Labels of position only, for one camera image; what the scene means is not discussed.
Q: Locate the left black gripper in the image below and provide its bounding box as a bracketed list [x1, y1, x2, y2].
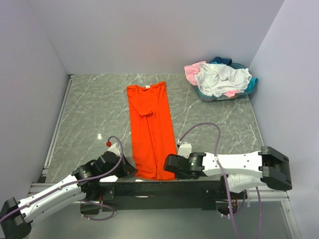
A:
[100, 153, 137, 178]

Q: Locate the orange t shirt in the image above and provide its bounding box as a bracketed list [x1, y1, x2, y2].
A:
[127, 82, 176, 181]

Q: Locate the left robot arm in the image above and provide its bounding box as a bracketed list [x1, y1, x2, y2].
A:
[0, 151, 137, 239]

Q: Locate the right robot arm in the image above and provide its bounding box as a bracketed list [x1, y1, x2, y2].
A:
[163, 143, 292, 199]

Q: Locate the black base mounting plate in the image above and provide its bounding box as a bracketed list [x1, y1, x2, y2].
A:
[85, 179, 227, 211]

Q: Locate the teal plastic basket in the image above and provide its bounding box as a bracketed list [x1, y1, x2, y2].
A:
[194, 62, 258, 101]

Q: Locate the pink t shirt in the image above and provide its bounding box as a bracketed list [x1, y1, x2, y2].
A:
[184, 61, 241, 98]

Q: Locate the teal t shirt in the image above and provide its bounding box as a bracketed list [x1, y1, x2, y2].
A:
[244, 77, 258, 94]

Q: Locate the dark blue t shirt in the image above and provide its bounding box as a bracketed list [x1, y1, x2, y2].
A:
[209, 57, 232, 66]

